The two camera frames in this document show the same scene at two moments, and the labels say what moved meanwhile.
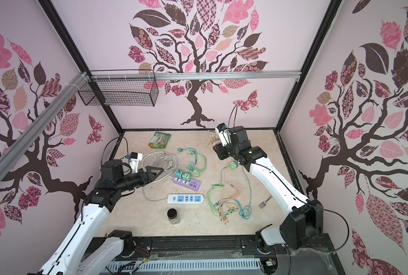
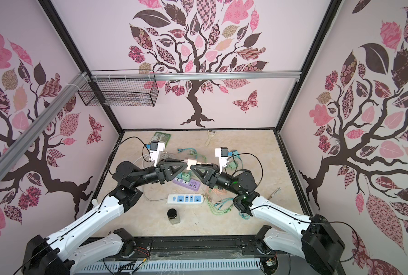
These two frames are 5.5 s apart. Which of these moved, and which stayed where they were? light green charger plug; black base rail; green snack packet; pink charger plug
Moved: pink charger plug
Stayed: green snack packet; light green charger plug; black base rail
